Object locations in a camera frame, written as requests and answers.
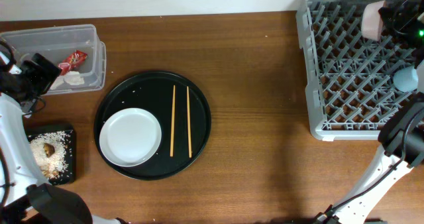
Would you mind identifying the white plate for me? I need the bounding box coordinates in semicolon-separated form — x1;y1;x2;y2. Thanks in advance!
99;108;162;168

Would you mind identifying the wooden chopstick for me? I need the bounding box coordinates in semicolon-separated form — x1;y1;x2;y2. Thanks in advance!
186;86;193;158
170;85;176;157

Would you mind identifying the brown food scrap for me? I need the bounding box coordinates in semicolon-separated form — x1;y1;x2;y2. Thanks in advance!
43;143;55;158

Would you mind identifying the black waste bin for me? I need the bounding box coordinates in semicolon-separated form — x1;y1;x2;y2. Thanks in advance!
26;123;76;186

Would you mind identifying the grey dishwasher rack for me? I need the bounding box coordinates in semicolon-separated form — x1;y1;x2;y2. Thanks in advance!
296;0;423;141

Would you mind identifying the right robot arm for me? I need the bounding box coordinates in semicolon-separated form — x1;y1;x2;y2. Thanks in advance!
296;0;423;223

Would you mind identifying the white bowl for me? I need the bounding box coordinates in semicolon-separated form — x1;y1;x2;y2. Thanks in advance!
361;1;386;41

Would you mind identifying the red snack wrapper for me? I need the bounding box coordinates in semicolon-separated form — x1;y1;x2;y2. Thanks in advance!
58;50;88;76

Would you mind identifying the light blue cup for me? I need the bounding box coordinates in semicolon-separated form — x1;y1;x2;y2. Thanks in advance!
394;66;419;92

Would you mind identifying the round black tray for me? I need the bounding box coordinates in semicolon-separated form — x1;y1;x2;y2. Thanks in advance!
93;71;211;180

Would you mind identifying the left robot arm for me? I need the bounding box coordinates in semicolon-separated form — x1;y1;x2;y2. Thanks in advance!
1;49;123;223

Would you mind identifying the white tissue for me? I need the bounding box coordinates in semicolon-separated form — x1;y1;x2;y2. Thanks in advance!
50;71;85;89

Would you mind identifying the clear plastic bin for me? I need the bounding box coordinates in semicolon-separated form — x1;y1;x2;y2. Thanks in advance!
1;25;107;95

